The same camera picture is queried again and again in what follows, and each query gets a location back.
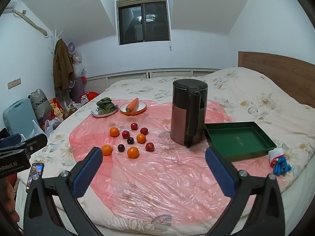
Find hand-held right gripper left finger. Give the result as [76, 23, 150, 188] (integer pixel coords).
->
[23, 147, 103, 236]

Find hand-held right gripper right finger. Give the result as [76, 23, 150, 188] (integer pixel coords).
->
[205, 147, 287, 236]

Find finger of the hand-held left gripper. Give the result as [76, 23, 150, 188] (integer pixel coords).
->
[21, 134, 48, 158]
[0, 133, 23, 149]

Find green rectangular tray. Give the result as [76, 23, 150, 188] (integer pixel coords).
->
[204, 121, 277, 163]

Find person's left hand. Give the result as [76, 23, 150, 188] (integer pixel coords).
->
[0, 178, 20, 223]

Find white plastic bag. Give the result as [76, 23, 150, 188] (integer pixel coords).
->
[44, 117, 63, 137]

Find light blue suitcase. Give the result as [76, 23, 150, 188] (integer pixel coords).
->
[2, 98, 40, 136]

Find black smartphone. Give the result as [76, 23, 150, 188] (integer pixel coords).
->
[26, 162, 45, 194]

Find grey bag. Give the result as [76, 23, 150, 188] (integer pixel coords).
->
[30, 89, 53, 118]

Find red boxes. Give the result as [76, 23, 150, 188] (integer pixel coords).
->
[49, 98, 64, 117]

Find white and red packet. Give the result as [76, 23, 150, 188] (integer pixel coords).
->
[268, 147, 284, 166]

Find pink plastic sheet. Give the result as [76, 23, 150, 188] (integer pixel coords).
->
[69, 98, 256, 217]

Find white plate with dark rim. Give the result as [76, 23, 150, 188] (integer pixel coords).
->
[91, 107, 119, 117]

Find blue gloves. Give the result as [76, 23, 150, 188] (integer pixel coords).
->
[273, 156, 292, 176]

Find purple bin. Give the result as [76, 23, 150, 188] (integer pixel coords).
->
[71, 77, 87, 103]

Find brown and black kettle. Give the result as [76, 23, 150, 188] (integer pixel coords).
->
[170, 79, 208, 148]

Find red bag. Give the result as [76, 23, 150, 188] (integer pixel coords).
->
[82, 91, 100, 102]

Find green leafy vegetable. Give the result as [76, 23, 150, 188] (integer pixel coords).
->
[96, 98, 118, 114]

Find brown coat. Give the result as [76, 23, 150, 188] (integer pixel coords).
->
[53, 39, 75, 91]

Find carrot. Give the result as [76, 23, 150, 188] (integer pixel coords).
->
[126, 98, 139, 113]

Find orange rimmed white plate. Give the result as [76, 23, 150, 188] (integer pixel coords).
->
[120, 101, 147, 115]

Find white plastic bags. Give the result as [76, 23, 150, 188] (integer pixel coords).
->
[72, 52, 87, 78]

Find white coat rack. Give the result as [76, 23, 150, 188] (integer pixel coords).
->
[47, 29, 64, 54]

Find wooden headboard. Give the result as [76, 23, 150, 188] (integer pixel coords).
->
[238, 51, 315, 109]

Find dark framed window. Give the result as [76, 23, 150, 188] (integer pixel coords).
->
[116, 0, 171, 46]

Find wall switch panel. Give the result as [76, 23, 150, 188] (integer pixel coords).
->
[7, 78, 22, 89]

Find wrapped wall pipe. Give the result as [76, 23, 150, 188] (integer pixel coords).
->
[12, 8, 49, 39]

